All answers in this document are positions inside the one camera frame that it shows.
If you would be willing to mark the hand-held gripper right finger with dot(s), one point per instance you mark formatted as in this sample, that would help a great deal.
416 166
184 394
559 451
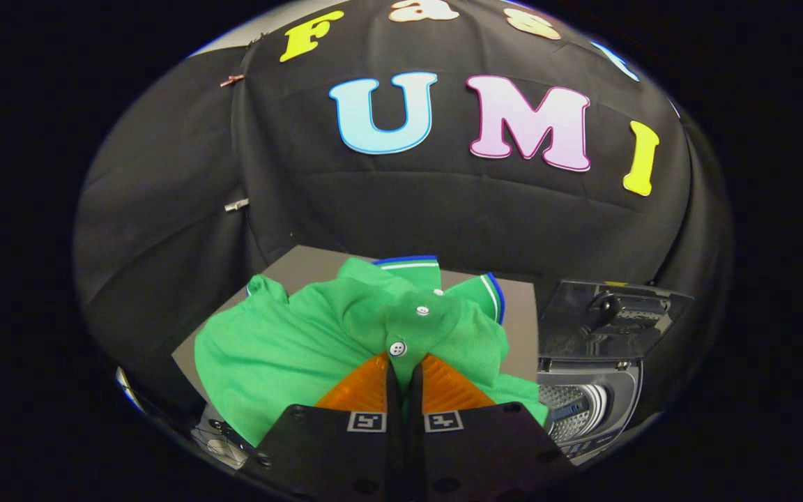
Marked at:
417 446

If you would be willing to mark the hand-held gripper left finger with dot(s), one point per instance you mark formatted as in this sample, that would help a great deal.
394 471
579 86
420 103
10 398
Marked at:
394 446

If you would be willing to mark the green polo shirt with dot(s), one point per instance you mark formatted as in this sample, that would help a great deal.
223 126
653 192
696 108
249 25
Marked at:
283 348

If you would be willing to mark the grey washing machine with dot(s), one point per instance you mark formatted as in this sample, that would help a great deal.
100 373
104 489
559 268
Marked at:
617 390

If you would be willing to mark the black backdrop cloth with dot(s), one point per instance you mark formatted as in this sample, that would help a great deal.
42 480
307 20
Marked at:
443 209

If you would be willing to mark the small white clip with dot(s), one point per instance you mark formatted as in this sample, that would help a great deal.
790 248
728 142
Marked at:
236 204

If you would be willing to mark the small pink clip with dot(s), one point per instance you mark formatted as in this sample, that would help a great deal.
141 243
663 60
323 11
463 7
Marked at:
231 80

